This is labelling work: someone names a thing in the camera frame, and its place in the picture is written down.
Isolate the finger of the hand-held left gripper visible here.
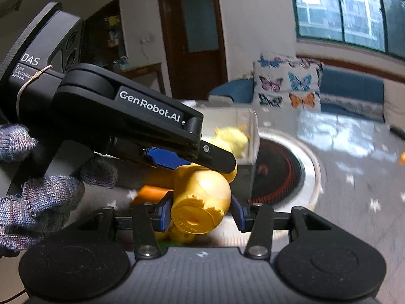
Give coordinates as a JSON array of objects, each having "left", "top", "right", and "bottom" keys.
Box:
[
  {"left": 139, "top": 146, "right": 192, "bottom": 170},
  {"left": 177, "top": 117, "right": 238, "bottom": 175}
]

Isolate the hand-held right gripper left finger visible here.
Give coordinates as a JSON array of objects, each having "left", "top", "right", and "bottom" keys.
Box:
[{"left": 77, "top": 193, "right": 174, "bottom": 259}]

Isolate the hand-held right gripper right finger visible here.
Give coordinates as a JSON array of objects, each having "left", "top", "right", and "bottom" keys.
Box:
[{"left": 230, "top": 194, "right": 334, "bottom": 259}]

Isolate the orange toy piece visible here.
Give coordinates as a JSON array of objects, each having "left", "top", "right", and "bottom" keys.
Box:
[{"left": 130, "top": 186, "right": 172, "bottom": 209}]

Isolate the orange carrot toy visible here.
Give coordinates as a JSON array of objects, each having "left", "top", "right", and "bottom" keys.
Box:
[{"left": 155, "top": 164, "right": 238, "bottom": 245}]

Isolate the grey cardboard box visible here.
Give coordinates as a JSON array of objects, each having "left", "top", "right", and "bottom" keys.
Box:
[{"left": 182, "top": 101, "right": 261, "bottom": 203}]

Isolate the person's left hand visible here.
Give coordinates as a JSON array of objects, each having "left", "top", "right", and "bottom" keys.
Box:
[{"left": 0, "top": 123, "right": 118, "bottom": 257}]

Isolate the yellow plush chick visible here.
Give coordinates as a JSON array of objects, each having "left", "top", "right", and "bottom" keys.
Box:
[{"left": 214, "top": 126, "right": 250, "bottom": 159}]

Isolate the brown wooden desk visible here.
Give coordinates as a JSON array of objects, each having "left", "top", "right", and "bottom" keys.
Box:
[{"left": 115, "top": 63, "right": 166, "bottom": 95}]

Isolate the round table heater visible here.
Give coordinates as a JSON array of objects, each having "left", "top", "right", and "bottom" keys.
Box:
[{"left": 248, "top": 129, "right": 327, "bottom": 211}]

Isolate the dark wooden shelf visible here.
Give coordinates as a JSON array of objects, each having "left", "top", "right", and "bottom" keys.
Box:
[{"left": 83, "top": 0, "right": 128, "bottom": 68}]

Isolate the butterfly print pillow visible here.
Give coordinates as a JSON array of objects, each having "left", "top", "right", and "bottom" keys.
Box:
[{"left": 252, "top": 52, "right": 324, "bottom": 111}]

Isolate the brown wooden door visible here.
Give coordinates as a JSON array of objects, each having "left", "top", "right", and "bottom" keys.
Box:
[{"left": 156, "top": 0, "right": 229, "bottom": 99}]

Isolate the blue sofa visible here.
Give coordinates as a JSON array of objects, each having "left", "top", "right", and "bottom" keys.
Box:
[{"left": 207, "top": 58, "right": 405, "bottom": 125}]

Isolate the green framed window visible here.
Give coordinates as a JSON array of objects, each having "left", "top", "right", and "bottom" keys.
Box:
[{"left": 289, "top": 0, "right": 405, "bottom": 54}]

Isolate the beige sofa cushion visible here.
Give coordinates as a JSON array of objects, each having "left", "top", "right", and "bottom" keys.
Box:
[{"left": 382, "top": 79, "right": 405, "bottom": 124}]

